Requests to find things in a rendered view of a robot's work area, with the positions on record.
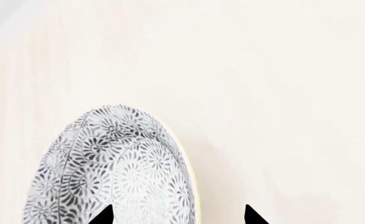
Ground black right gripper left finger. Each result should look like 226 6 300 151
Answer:
88 203 114 224

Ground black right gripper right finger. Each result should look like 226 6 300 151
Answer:
244 203 270 224

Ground white floral patterned bowl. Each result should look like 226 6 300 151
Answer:
21 105 201 224

